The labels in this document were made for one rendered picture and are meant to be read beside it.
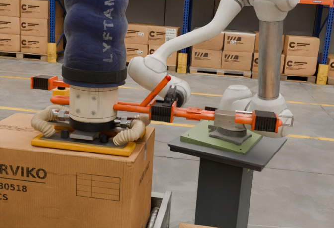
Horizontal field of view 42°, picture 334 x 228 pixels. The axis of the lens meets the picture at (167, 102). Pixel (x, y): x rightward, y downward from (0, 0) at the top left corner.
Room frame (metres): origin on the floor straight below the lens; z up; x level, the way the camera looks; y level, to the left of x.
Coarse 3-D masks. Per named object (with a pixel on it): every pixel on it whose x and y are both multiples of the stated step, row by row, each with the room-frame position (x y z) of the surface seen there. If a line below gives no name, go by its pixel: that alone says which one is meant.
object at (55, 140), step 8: (40, 136) 1.42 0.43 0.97; (56, 136) 1.41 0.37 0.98; (64, 136) 1.40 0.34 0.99; (104, 136) 1.38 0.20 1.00; (32, 144) 1.37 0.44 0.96; (40, 144) 1.37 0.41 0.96; (48, 144) 1.37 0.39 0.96; (56, 144) 1.36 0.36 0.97; (64, 144) 1.36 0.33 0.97; (72, 144) 1.36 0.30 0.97; (80, 144) 1.36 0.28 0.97; (88, 144) 1.36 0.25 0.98; (96, 144) 1.36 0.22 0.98; (104, 144) 1.37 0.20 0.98; (112, 144) 1.37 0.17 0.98; (128, 144) 1.40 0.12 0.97; (96, 152) 1.35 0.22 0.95; (104, 152) 1.34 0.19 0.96; (112, 152) 1.34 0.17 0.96; (120, 152) 1.33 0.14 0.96; (128, 152) 1.33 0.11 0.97
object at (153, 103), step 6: (156, 102) 1.50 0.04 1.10; (162, 102) 1.50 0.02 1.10; (174, 102) 1.47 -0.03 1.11; (150, 108) 1.43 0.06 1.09; (156, 108) 1.42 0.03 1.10; (162, 108) 1.41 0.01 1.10; (168, 108) 1.41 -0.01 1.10; (174, 108) 1.45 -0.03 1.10; (150, 114) 1.43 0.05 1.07; (156, 114) 1.42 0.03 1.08; (162, 114) 1.42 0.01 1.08; (168, 114) 1.42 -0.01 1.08; (150, 120) 1.43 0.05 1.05; (156, 120) 1.42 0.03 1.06; (162, 120) 1.41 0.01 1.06; (168, 120) 1.41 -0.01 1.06
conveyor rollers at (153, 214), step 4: (152, 208) 1.77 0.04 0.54; (156, 208) 1.76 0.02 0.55; (152, 212) 1.73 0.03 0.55; (156, 212) 1.73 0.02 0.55; (152, 216) 1.69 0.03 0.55; (156, 216) 1.70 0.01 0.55; (148, 220) 1.66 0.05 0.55; (152, 220) 1.65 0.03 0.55; (148, 224) 1.62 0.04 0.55; (152, 224) 1.62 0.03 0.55
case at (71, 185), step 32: (0, 128) 1.55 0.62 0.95; (32, 128) 1.57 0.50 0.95; (0, 160) 1.36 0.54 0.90; (32, 160) 1.34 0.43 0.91; (64, 160) 1.33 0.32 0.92; (96, 160) 1.32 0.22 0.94; (128, 160) 1.31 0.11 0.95; (0, 192) 1.36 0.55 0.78; (32, 192) 1.34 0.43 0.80; (64, 192) 1.33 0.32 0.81; (96, 192) 1.32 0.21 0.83; (128, 192) 1.30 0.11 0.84; (0, 224) 1.36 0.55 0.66; (32, 224) 1.34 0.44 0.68; (64, 224) 1.33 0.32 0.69; (96, 224) 1.32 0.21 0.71; (128, 224) 1.30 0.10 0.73
